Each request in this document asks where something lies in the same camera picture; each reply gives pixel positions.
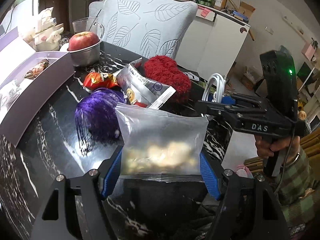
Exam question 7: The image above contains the white cable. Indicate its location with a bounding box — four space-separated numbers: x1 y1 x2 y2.
201 73 227 104

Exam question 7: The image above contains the clear zip bag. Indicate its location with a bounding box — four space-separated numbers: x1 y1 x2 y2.
115 103 208 181

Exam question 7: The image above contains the purple tassel pouch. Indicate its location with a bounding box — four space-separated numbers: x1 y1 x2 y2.
74 88 127 155

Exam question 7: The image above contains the red fluffy scrunchie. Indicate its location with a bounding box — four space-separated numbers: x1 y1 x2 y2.
144 55 191 103

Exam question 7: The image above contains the silver foil snack packet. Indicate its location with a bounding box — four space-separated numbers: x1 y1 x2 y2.
115 57 176 109

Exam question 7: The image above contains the red gold snack packet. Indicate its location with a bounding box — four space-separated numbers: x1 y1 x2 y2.
83 72 118 90

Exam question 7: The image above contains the brown nut snack bag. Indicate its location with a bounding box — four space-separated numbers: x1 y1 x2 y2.
23 59 49 79

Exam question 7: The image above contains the white printed snack bag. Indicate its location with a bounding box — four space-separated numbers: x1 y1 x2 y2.
1 80 24 109

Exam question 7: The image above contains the person's right hand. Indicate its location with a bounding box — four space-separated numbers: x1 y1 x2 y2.
254 135 300 164

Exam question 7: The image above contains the white cabinet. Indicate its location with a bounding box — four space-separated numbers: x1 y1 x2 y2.
175 5 251 80

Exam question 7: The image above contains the cardboard box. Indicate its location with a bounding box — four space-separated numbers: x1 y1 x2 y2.
238 1 256 19

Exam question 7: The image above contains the front leaf pattern cushion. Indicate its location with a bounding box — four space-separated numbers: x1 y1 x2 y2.
102 0 197 59

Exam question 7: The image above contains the leaf pattern cushion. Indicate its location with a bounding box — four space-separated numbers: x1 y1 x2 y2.
102 0 197 59
88 1 104 22

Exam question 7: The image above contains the lilac open gift box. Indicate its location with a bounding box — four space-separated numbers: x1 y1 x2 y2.
1 28 74 146

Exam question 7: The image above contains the small metal bowl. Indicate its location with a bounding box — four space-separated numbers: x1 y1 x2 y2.
69 40 102 67

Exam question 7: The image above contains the red apple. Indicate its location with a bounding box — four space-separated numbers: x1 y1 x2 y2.
68 31 100 51

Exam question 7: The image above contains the glass mug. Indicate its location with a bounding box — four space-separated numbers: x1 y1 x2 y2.
72 17 105 38

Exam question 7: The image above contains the cream rabbit water bottle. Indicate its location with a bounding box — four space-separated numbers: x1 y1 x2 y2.
33 7 64 51

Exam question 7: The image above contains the rear leaf pattern cushion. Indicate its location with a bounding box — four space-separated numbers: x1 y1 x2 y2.
88 1 104 22

